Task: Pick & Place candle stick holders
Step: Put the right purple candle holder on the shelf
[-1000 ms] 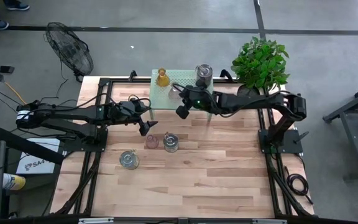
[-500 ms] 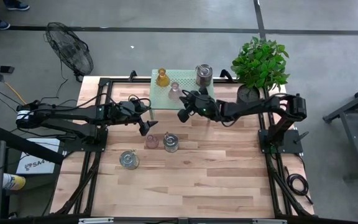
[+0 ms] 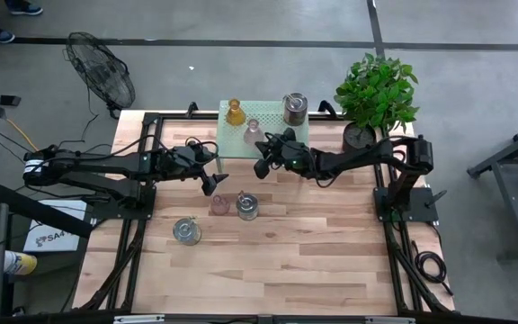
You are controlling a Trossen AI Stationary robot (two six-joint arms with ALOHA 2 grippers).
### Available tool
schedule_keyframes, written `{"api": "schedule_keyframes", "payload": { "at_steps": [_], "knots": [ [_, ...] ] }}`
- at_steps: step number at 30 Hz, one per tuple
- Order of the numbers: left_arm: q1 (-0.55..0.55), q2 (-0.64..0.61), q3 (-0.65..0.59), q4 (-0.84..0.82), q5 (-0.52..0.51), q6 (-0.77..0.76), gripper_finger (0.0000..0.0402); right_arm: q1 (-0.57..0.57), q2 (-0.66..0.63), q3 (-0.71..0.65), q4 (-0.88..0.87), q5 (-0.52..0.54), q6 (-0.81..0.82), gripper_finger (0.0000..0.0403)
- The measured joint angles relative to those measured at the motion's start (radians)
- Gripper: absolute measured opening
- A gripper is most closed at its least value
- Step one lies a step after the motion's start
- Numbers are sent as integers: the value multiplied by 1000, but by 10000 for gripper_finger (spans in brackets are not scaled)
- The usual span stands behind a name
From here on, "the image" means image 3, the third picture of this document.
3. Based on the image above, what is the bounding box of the green potted plant black pot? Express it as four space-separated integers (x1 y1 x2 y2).
334 52 421 153

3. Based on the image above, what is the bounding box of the black metal table frame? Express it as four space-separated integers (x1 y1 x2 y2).
72 110 457 319

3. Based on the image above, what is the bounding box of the silver candle tin floral label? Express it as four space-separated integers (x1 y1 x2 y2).
235 190 261 222

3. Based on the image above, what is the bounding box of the silver candle tin scented label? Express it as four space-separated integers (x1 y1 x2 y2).
172 216 203 247

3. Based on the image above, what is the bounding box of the black floor fan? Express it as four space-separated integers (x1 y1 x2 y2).
64 31 137 120

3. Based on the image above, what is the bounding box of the silver candle tin orange label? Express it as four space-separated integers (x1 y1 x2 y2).
281 92 309 128

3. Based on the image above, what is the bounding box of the grey metal cart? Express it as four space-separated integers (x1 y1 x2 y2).
466 115 518 263

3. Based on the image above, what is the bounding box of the yellow white spray can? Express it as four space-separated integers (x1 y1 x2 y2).
3 249 39 277

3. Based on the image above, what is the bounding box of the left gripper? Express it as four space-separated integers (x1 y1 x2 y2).
150 139 230 197

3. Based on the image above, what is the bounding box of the pink glass candlestick holder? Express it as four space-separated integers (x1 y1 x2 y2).
209 193 232 217
243 118 265 146

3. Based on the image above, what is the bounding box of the green perforated metal stand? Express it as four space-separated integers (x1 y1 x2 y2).
216 99 310 160

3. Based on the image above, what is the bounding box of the coiled black cable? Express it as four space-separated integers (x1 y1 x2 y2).
410 240 454 297

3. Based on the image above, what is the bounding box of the amber glass candlestick holder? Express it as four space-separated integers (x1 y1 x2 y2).
225 98 247 128

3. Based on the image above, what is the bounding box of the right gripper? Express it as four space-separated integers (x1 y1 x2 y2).
254 127 319 180

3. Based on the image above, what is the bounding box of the white paper sign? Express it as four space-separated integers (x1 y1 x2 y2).
22 198 89 254

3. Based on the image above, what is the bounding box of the yellow cable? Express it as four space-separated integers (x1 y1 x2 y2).
4 116 40 153

